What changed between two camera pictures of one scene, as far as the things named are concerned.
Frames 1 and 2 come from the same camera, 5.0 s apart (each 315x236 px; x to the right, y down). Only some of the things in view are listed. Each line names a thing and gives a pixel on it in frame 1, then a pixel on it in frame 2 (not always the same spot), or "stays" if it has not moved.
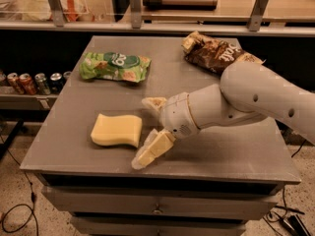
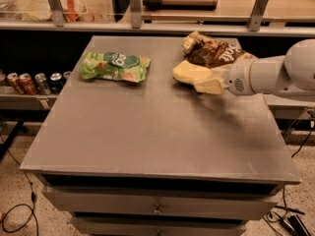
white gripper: (176, 114) to (237, 77)
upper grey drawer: (159, 203) stays
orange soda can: (27, 84) stays
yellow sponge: (117, 130) to (190, 74)
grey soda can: (67, 75) stays
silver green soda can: (42, 87) stays
